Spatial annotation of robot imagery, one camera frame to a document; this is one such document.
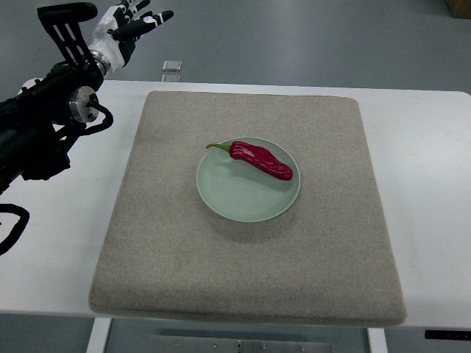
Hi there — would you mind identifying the cardboard box corner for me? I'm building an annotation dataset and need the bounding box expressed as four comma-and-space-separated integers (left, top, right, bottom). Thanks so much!
446, 0, 471, 19

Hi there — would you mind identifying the black table control panel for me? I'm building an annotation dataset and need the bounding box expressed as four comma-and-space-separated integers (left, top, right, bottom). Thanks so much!
424, 329, 471, 341

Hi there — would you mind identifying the white table leg left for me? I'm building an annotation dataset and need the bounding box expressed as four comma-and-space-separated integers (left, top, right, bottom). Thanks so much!
86, 318, 112, 353

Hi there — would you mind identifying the black cable loop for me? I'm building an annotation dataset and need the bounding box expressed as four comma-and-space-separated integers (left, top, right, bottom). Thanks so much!
0, 203, 30, 256

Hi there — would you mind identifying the red chili pepper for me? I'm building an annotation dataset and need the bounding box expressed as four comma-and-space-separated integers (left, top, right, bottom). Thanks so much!
205, 140, 294, 181

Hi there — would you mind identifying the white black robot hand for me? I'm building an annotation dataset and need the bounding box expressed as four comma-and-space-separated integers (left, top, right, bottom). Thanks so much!
88, 0, 174, 76

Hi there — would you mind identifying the white table leg right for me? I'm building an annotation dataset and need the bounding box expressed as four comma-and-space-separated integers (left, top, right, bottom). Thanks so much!
367, 328, 388, 353

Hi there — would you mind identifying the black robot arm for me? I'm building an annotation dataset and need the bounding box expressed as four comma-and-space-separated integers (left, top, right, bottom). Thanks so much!
1, 2, 113, 191

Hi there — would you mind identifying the beige felt mat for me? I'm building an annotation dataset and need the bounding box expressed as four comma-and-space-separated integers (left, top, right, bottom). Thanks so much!
89, 91, 406, 327

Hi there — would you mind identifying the pale green plate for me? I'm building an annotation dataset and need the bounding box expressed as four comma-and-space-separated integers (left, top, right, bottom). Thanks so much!
196, 137, 301, 223

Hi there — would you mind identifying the white table leg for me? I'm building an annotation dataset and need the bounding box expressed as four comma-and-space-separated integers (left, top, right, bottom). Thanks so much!
86, 318, 112, 353
367, 328, 388, 353

